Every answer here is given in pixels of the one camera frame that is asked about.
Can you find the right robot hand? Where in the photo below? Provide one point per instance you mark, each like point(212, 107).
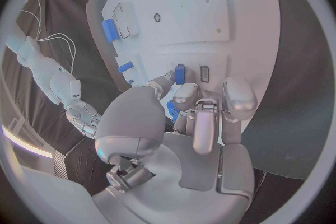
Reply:
point(84, 116)

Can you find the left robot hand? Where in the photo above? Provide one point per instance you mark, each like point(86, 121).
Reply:
point(168, 165)

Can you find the blue block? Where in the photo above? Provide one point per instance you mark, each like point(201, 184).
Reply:
point(179, 73)

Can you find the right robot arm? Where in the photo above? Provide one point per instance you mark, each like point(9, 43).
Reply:
point(42, 64)

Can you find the white task board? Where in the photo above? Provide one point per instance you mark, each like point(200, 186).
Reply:
point(189, 18)

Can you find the blue gear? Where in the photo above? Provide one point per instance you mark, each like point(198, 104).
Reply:
point(172, 109)

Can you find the small blue plug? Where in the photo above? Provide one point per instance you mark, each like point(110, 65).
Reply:
point(130, 81)

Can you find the blue peg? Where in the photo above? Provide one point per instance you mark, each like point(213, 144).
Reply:
point(125, 67)

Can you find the blue short cylinder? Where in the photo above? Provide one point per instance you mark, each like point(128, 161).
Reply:
point(110, 30)

